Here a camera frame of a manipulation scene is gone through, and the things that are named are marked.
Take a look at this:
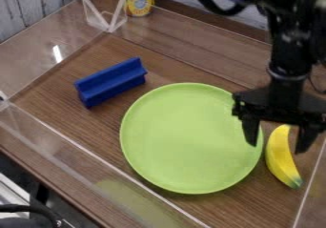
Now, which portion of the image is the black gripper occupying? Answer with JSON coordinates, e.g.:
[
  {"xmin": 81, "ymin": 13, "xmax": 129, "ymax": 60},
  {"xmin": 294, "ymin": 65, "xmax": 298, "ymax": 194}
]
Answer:
[{"xmin": 232, "ymin": 87, "xmax": 326, "ymax": 154}]

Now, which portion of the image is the yellow toy banana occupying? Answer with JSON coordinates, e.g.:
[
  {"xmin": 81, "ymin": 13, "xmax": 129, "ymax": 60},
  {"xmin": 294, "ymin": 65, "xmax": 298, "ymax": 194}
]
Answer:
[{"xmin": 265, "ymin": 125, "xmax": 304, "ymax": 189}]

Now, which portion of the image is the green round plate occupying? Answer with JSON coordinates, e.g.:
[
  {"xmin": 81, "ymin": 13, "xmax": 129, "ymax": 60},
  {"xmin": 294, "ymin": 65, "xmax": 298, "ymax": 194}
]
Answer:
[{"xmin": 121, "ymin": 83, "xmax": 262, "ymax": 195}]

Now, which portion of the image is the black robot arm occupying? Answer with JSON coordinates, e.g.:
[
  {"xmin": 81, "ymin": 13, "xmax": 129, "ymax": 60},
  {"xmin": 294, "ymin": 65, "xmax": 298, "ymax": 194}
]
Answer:
[{"xmin": 198, "ymin": 0, "xmax": 326, "ymax": 154}]

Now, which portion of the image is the blue plastic block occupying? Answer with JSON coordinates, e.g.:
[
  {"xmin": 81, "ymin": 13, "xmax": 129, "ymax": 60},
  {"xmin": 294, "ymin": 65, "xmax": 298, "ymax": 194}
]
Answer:
[{"xmin": 74, "ymin": 57, "xmax": 149, "ymax": 108}]

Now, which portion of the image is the clear acrylic enclosure wall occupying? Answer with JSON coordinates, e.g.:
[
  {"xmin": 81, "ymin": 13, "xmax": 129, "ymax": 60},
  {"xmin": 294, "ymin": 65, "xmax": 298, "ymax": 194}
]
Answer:
[{"xmin": 0, "ymin": 92, "xmax": 210, "ymax": 228}]

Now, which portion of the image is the clear acrylic corner bracket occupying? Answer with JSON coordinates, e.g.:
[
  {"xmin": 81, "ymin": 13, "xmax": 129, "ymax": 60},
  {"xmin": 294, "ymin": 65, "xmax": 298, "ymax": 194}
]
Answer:
[{"xmin": 82, "ymin": 0, "xmax": 127, "ymax": 33}]

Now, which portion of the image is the black cable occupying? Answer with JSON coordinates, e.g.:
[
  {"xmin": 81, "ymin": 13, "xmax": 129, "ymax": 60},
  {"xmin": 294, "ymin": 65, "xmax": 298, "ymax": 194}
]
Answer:
[{"xmin": 0, "ymin": 203, "xmax": 59, "ymax": 228}]

